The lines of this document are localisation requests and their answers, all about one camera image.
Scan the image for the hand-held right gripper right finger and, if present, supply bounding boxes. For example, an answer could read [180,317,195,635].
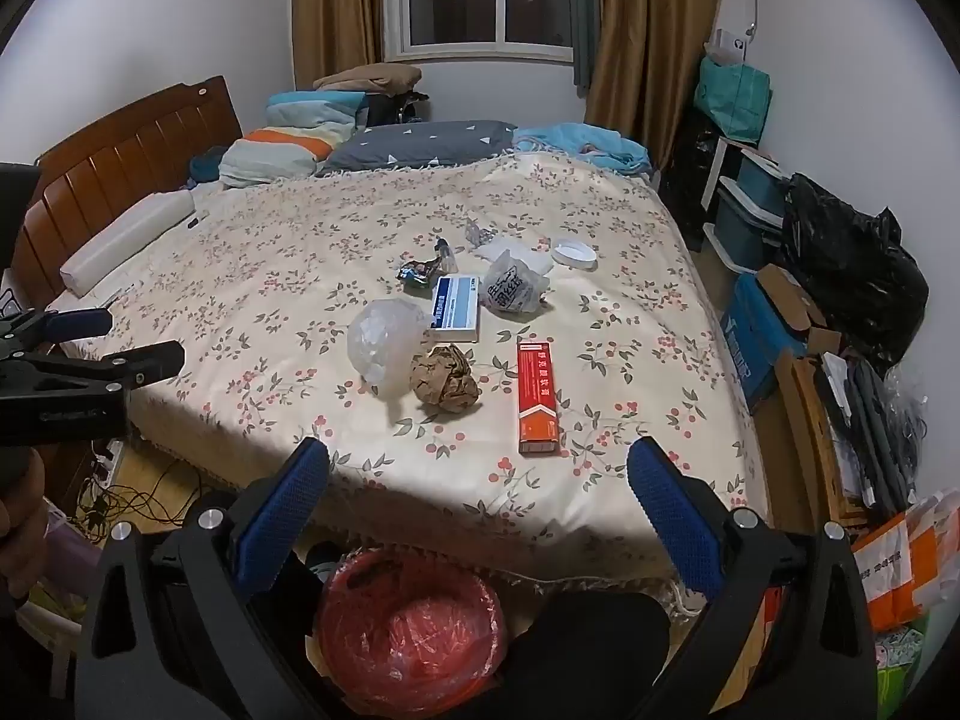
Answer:
[628,436,878,720]

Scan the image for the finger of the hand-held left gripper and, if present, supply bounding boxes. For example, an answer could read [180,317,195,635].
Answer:
[0,306,113,355]
[0,340,185,400]

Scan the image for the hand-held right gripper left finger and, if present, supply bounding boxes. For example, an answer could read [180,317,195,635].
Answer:
[75,436,331,720]

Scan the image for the long red box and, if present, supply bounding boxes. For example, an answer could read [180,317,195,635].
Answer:
[516,339,562,457]

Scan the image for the red basin with plastic liner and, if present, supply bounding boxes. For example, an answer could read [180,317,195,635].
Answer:
[313,551,511,717]

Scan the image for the clear plastic bag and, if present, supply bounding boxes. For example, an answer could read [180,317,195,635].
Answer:
[346,298,434,400]

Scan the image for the brown paper ball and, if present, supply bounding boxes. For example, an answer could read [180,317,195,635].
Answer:
[409,343,481,413]

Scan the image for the blue white box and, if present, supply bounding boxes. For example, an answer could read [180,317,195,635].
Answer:
[429,274,482,344]

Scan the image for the dark blue snack packet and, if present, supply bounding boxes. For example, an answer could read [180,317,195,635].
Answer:
[397,259,440,293]

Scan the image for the white round lid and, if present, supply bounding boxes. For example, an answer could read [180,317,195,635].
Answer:
[551,238,599,269]

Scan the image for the white printed plastic bag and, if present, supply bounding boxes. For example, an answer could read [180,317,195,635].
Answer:
[480,247,552,314]

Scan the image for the person's left hand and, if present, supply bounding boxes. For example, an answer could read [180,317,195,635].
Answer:
[0,450,47,602]

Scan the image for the white long pillow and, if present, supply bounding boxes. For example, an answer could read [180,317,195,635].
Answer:
[60,191,197,295]

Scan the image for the lilac plastic box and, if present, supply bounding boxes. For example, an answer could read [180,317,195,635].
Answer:
[37,502,104,602]

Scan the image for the floral bedspread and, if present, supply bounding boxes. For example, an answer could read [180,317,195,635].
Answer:
[52,154,760,605]

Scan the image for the flat brown cardboard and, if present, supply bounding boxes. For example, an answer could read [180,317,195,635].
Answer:
[776,349,863,533]

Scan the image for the wooden headboard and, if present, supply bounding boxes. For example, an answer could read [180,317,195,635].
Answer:
[11,76,242,308]

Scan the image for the blue cardboard box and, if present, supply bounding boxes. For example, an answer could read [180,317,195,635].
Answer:
[720,274,807,402]

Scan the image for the orange white carton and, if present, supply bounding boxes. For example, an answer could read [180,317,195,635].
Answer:
[851,491,960,632]

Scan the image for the striped folded blanket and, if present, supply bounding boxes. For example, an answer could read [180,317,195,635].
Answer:
[220,127,338,188]

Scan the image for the black garbage bag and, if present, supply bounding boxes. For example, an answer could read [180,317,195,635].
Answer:
[780,172,929,377]

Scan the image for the blue grey storage boxes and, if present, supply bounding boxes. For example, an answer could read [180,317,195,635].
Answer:
[712,165,788,272]

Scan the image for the teal folded blanket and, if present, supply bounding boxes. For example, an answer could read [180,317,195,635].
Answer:
[266,91,368,143]

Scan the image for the grey triangle print pillow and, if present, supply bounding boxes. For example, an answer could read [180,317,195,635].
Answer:
[319,120,520,172]

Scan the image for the black backpack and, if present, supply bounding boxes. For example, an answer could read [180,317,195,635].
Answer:
[366,90,433,127]

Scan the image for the brown folded cloth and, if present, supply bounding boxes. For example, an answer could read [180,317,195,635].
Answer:
[313,64,422,97]

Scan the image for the crumpled light blue blanket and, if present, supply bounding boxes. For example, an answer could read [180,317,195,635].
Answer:
[514,124,652,175]

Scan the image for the brown curtain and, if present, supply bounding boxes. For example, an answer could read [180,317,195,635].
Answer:
[292,0,385,91]
[585,0,722,175]

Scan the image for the teal bag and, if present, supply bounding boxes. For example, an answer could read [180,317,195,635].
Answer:
[694,56,772,143]

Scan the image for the grey blue curtain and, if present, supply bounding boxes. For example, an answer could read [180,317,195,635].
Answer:
[566,0,605,98]

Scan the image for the floor cables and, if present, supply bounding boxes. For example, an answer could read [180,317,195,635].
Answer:
[75,457,205,542]

